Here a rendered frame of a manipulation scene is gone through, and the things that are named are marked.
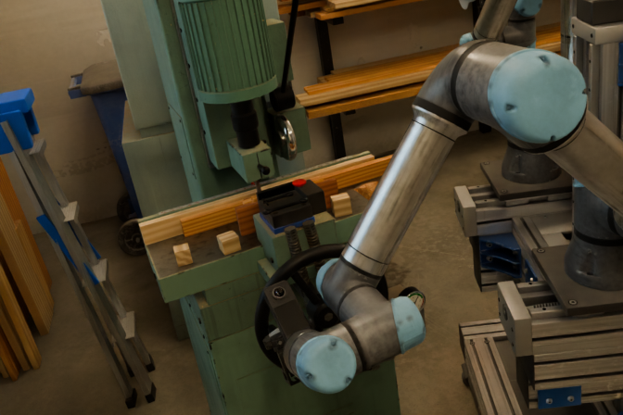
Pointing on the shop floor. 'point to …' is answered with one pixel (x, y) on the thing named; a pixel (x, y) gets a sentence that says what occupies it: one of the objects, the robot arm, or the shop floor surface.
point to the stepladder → (12, 112)
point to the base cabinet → (366, 404)
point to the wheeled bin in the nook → (111, 106)
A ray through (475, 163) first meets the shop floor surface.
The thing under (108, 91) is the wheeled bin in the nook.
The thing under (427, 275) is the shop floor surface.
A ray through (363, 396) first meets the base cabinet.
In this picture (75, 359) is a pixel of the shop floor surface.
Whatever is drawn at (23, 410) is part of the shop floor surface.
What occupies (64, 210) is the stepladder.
